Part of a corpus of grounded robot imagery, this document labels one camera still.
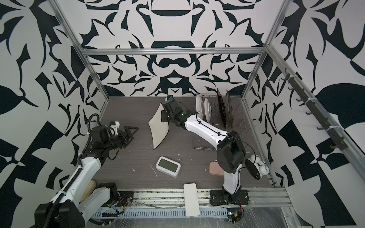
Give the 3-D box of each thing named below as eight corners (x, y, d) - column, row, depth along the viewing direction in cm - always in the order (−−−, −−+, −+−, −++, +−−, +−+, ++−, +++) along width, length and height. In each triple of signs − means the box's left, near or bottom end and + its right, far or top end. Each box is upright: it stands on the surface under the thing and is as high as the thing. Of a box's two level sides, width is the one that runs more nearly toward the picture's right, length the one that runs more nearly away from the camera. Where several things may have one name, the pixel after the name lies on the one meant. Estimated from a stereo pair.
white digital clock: (154, 169, 85) (153, 166, 82) (160, 157, 90) (159, 154, 87) (177, 178, 82) (176, 176, 79) (181, 166, 86) (181, 163, 83)
